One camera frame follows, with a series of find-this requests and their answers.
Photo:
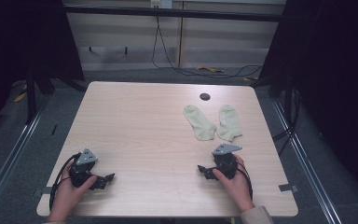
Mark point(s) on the white wall outlet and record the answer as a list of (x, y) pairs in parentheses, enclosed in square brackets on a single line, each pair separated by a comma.
[(161, 3)]

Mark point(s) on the black curtain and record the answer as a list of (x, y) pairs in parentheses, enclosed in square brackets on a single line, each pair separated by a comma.
[(21, 40), (332, 77)]

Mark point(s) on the person's left hand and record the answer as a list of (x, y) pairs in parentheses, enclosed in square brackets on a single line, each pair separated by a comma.
[(66, 196)]

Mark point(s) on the dark round table grommet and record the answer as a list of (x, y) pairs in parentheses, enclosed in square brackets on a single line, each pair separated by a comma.
[(204, 96)]

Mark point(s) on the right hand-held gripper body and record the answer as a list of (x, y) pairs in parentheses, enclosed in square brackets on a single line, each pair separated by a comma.
[(227, 165)]

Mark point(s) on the black metal stand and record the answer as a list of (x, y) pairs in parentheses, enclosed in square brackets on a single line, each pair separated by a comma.
[(30, 96), (289, 99)]

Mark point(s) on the small yellow floor scrap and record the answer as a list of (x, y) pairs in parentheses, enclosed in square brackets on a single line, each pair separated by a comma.
[(250, 79)]

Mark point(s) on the yellow floor item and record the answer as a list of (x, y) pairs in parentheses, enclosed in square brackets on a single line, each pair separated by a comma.
[(208, 68), (20, 97)]

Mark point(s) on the grey tape strip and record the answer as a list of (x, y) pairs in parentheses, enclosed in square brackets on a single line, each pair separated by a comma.
[(288, 188), (46, 190)]

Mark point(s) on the metal floor rail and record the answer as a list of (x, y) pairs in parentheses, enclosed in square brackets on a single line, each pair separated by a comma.
[(9, 161), (307, 161)]

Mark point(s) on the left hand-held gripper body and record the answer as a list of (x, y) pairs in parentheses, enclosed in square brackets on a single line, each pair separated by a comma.
[(81, 174)]

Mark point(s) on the person's right hand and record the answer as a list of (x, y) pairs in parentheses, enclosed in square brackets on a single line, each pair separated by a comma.
[(237, 188)]

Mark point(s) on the small black floor stick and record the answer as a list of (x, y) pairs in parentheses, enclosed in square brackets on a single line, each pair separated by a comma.
[(54, 129)]

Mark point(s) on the pale yellow sock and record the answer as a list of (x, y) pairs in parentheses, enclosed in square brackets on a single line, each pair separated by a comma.
[(229, 123), (200, 123)]

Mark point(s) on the black horizontal bar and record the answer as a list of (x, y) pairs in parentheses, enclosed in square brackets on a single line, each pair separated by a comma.
[(174, 13)]

